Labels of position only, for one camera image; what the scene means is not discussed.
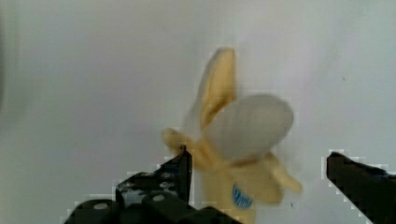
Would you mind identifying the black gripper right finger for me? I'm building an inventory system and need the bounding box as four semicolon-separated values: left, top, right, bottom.
326;151;396;224

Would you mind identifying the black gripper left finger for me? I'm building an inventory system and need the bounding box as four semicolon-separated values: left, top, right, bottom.
64;146;242;224

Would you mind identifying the yellow plush peeled banana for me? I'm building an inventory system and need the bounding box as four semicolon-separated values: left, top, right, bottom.
162;48;303;224

